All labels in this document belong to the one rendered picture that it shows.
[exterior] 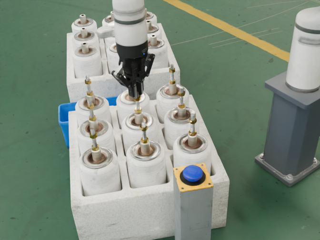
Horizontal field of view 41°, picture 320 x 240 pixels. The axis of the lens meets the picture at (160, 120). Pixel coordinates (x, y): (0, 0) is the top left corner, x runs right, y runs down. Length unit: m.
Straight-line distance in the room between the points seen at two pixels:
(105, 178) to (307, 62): 0.58
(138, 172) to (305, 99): 0.47
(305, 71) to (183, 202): 0.49
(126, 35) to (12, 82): 1.01
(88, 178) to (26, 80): 0.94
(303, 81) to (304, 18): 0.17
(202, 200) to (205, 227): 0.09
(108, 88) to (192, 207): 0.70
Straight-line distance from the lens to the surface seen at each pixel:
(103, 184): 1.04
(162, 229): 1.15
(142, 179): 1.05
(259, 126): 1.54
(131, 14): 0.95
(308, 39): 1.12
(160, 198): 1.06
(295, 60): 1.15
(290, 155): 1.29
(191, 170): 0.88
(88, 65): 1.47
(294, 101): 1.17
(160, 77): 1.49
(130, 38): 0.97
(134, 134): 1.11
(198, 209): 0.92
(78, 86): 1.48
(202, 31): 2.16
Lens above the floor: 0.95
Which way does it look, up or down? 38 degrees down
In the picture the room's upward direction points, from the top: 3 degrees counter-clockwise
